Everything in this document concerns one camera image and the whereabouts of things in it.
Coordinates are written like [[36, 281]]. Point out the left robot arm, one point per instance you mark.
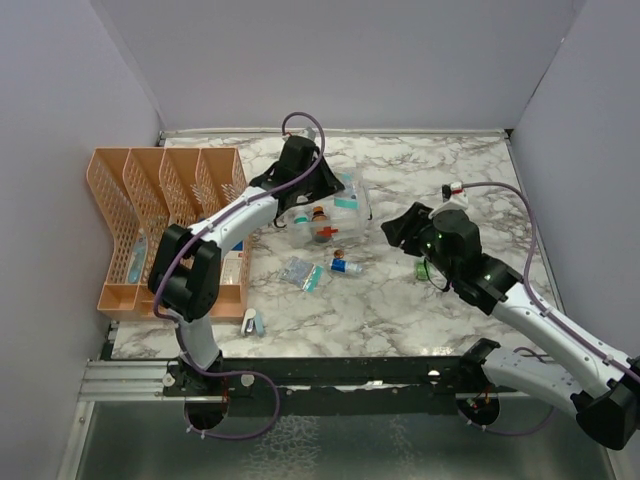
[[185, 276]]

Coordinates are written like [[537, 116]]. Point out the small green packet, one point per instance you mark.
[[421, 269]]

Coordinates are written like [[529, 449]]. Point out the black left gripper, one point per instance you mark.
[[330, 183]]

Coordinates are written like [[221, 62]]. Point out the white gauze pouch blue print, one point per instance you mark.
[[232, 265]]

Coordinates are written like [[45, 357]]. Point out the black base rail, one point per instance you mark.
[[330, 386]]

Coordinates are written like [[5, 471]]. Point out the orange plastic file organizer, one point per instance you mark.
[[152, 188]]

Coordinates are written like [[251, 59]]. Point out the clear plastic medicine box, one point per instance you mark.
[[343, 225]]

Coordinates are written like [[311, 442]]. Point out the small items pack teal header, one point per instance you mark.
[[349, 197]]

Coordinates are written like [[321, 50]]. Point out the blue item in organizer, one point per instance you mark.
[[137, 258]]

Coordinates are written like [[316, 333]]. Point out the brown bottle orange cap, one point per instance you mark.
[[318, 215]]

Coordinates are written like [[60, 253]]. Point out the white teal thermometer case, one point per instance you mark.
[[252, 323]]

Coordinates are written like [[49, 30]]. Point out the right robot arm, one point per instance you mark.
[[589, 379]]

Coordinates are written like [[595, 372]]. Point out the cotton swab pack teal header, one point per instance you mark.
[[301, 273]]

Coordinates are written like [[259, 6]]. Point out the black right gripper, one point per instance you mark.
[[408, 226]]

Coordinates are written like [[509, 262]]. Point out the white disinfectant bottle green label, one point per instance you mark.
[[300, 216]]

